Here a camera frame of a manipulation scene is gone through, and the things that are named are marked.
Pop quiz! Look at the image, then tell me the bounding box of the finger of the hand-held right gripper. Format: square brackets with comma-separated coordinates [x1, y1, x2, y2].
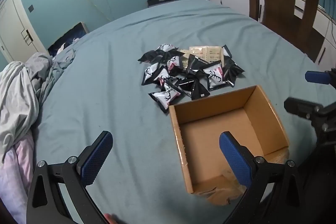
[284, 97, 336, 122]
[305, 70, 336, 86]

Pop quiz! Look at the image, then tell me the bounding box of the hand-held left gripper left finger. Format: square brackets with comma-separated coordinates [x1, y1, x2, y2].
[26, 131, 114, 224]

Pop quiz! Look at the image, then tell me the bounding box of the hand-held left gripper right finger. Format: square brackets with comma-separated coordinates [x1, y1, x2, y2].
[219, 132, 307, 224]

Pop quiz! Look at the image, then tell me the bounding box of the cardboard box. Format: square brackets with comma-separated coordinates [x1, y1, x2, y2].
[169, 85, 290, 206]

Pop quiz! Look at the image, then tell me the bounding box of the pile of black white packets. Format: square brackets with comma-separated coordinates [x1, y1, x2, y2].
[138, 43, 245, 114]

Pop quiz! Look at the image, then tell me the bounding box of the person's left hand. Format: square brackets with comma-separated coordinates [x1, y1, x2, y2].
[104, 214, 124, 224]

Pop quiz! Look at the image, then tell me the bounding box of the bed with teal sheet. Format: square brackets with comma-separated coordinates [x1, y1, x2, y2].
[31, 0, 336, 224]

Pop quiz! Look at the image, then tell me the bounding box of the grey crumpled duvet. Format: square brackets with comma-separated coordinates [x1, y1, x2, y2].
[0, 49, 76, 161]

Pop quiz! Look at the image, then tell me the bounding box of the dark framed picture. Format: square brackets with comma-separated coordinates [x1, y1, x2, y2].
[47, 22, 88, 56]

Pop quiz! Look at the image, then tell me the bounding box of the cream door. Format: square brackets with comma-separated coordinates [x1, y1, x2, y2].
[0, 0, 46, 63]

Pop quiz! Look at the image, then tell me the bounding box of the black bag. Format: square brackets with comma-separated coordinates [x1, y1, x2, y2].
[147, 0, 179, 8]

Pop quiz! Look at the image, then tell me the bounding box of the door handle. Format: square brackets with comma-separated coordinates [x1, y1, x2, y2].
[21, 30, 33, 46]

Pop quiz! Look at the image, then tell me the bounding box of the thin hanging cord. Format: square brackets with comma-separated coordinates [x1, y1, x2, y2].
[83, 0, 114, 22]

